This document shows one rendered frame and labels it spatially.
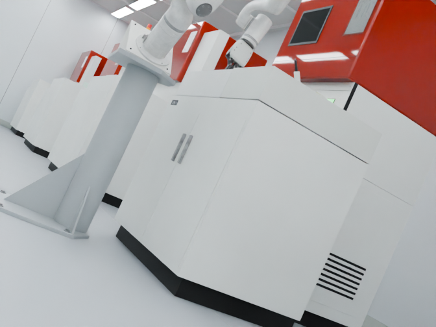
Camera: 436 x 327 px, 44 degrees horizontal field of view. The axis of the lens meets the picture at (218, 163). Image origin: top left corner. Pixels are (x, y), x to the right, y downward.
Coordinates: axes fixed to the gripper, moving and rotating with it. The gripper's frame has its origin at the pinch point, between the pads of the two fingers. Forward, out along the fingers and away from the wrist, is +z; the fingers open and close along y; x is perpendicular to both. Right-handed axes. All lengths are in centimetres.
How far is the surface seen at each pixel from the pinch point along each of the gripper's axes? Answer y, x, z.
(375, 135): -54, 50, -7
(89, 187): 18, -4, 82
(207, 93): 1.3, -0.7, 15.1
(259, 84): 2.3, 45.6, 10.6
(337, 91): -53, 5, -30
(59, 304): 35, 99, 108
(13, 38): 69, -796, -35
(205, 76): 3.1, -12.0, 6.6
